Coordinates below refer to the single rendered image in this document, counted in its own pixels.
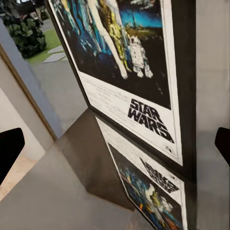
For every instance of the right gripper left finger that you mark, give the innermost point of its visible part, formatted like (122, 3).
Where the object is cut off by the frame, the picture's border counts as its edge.
(11, 144)

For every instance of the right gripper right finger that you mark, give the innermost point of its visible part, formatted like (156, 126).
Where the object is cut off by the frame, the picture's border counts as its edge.
(222, 142)

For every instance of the fixed window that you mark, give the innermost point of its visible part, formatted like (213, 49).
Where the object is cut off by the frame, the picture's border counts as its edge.
(32, 52)

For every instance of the poster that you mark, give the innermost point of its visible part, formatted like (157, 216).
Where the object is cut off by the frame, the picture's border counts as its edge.
(135, 64)

